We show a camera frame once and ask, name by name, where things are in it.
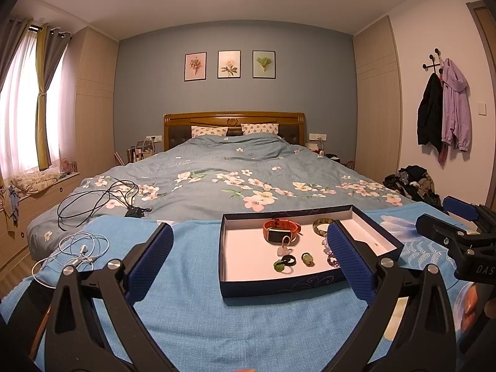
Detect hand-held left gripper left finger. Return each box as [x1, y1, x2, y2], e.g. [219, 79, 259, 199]
[8, 223, 175, 372]

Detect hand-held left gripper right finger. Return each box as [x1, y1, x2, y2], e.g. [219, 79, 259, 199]
[326, 219, 469, 372]

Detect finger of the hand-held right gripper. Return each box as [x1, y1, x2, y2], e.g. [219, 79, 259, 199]
[443, 196, 483, 221]
[415, 213, 471, 248]

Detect amber mottled bangle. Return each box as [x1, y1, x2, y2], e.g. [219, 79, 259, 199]
[312, 218, 337, 237]

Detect orange smartwatch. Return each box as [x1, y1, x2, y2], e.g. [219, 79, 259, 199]
[263, 219, 303, 246]

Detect dark blue shallow box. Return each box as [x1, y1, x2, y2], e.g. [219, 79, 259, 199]
[219, 204, 405, 299]

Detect pile of dark clothes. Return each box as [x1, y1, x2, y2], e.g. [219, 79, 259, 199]
[383, 165, 442, 208]

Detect white earphones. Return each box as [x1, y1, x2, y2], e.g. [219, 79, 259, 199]
[32, 230, 111, 289]

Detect black jacket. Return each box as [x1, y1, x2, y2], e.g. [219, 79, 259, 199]
[417, 72, 443, 153]

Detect purple jacket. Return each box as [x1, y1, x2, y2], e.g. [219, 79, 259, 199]
[438, 58, 472, 165]

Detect cluster of cosmetic bottles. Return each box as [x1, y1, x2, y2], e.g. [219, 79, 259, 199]
[114, 139, 156, 163]

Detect nightstand clutter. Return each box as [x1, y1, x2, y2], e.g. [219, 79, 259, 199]
[306, 141, 355, 169]

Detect floral grey-blue duvet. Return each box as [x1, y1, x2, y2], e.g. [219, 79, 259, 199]
[27, 132, 419, 260]

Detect window bench with drawers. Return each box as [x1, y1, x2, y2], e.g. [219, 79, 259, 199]
[0, 170, 84, 268]

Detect beige wardrobe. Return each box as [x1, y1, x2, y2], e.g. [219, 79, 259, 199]
[58, 26, 120, 175]
[352, 15, 404, 181]

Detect beige folded blanket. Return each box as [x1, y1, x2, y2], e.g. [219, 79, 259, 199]
[10, 171, 62, 193]

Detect patterned white pillow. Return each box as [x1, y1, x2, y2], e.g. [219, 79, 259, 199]
[241, 123, 280, 135]
[191, 126, 229, 138]

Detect hanging blue clothes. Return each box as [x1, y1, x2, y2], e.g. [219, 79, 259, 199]
[0, 184, 20, 227]

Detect wooden bed headboard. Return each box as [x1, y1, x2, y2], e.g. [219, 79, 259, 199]
[163, 112, 307, 151]

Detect sheer white curtain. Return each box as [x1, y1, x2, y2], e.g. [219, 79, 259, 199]
[0, 35, 68, 175]

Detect framed red flower picture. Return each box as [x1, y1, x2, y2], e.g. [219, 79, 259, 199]
[184, 53, 207, 82]

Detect yellow-green curtain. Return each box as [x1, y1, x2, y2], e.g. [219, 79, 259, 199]
[36, 25, 53, 171]

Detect framed white flower picture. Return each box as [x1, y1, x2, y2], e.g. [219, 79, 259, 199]
[217, 50, 241, 79]

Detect framed green leaf picture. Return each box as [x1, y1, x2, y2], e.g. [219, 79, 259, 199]
[252, 50, 276, 79]

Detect grey curtain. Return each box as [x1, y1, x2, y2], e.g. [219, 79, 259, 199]
[42, 27, 72, 163]
[0, 17, 33, 179]

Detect black cable with adapter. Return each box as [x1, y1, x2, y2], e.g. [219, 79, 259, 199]
[57, 178, 152, 230]

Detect black wall coat rack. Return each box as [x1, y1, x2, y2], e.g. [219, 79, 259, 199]
[422, 48, 452, 74]

